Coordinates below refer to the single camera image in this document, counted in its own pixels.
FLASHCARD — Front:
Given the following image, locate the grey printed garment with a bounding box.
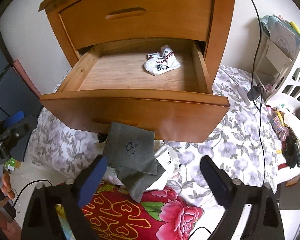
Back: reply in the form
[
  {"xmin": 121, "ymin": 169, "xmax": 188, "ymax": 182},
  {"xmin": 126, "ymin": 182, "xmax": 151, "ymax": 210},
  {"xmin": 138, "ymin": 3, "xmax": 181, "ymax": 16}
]
[{"xmin": 103, "ymin": 122, "xmax": 165, "ymax": 203}]

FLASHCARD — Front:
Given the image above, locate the white Hello Kitty sock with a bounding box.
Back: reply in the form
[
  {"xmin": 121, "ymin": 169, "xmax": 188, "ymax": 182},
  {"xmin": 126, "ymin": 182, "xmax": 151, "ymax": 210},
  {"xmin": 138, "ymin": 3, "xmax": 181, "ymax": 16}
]
[{"xmin": 143, "ymin": 45, "xmax": 181, "ymax": 76}]

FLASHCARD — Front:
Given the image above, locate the person left hand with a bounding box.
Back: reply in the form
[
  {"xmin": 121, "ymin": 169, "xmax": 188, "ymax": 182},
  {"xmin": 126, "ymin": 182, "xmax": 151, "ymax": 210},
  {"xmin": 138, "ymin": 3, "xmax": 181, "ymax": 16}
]
[{"xmin": 0, "ymin": 172, "xmax": 15, "ymax": 208}]

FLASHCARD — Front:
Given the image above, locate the dark blue cabinet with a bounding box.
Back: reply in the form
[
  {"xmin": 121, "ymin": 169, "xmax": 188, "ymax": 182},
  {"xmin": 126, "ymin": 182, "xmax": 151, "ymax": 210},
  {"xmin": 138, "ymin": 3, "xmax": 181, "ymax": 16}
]
[{"xmin": 0, "ymin": 31, "xmax": 43, "ymax": 162}]

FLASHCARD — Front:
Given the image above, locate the red floral blanket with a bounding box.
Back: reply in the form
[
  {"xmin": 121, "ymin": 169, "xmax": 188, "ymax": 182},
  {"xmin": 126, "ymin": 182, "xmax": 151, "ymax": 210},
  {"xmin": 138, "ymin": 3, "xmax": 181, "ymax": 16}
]
[{"xmin": 81, "ymin": 181, "xmax": 204, "ymax": 239}]

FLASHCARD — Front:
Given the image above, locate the grey floral bedsheet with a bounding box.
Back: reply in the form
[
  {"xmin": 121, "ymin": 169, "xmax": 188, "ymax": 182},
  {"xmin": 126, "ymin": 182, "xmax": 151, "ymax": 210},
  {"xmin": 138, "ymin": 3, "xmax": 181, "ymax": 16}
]
[{"xmin": 26, "ymin": 66, "xmax": 282, "ymax": 206}]

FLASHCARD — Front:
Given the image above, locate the colourful clutter pile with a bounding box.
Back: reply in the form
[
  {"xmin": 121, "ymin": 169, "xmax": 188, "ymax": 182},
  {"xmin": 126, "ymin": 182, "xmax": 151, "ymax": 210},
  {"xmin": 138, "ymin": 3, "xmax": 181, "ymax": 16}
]
[{"xmin": 266, "ymin": 105, "xmax": 300, "ymax": 170}]

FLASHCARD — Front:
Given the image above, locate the white patterned sock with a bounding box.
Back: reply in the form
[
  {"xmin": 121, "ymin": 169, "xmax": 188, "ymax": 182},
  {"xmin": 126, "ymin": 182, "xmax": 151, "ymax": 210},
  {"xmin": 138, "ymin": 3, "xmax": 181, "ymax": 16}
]
[{"xmin": 147, "ymin": 145, "xmax": 180, "ymax": 191}]

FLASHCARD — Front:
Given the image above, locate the black power adapter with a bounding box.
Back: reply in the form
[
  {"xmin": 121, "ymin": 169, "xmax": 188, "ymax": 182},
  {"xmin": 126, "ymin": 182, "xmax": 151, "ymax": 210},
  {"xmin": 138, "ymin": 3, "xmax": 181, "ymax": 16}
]
[{"xmin": 247, "ymin": 84, "xmax": 264, "ymax": 101}]

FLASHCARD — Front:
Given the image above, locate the white power strip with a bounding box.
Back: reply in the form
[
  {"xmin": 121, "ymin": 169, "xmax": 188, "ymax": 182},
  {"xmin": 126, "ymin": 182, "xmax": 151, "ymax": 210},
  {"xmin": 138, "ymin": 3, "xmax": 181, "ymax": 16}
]
[{"xmin": 237, "ymin": 85, "xmax": 251, "ymax": 107}]

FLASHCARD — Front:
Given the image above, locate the wooden nightstand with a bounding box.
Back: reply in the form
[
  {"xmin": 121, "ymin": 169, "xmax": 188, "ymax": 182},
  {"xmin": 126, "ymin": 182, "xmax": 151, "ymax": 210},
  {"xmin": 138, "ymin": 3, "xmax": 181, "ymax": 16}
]
[{"xmin": 38, "ymin": 0, "xmax": 237, "ymax": 86}]

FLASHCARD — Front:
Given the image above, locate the white lattice shelf rack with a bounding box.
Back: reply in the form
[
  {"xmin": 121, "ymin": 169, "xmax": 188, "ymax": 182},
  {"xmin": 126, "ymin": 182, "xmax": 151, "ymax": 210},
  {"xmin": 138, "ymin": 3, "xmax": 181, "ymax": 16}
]
[{"xmin": 253, "ymin": 15, "xmax": 300, "ymax": 106}]

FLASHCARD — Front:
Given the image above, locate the black charging cable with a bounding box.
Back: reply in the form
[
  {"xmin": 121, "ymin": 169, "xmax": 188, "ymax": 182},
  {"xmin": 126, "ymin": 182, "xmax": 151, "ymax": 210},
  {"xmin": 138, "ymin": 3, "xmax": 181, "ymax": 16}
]
[{"xmin": 237, "ymin": 0, "xmax": 268, "ymax": 185}]

